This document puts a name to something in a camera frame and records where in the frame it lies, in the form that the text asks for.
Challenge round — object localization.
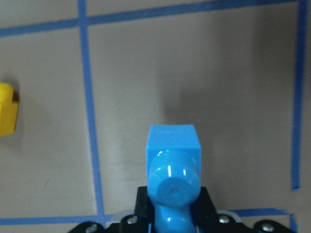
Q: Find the yellow toy block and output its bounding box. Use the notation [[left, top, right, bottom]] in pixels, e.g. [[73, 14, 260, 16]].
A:
[[0, 83, 19, 136]]

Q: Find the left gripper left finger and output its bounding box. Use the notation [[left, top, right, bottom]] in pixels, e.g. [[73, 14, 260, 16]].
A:
[[69, 186, 153, 233]]

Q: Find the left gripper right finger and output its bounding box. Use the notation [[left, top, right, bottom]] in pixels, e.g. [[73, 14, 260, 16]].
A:
[[194, 187, 295, 233]]

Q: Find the blue long toy block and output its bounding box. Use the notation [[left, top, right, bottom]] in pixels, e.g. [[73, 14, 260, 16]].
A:
[[146, 125, 202, 233]]

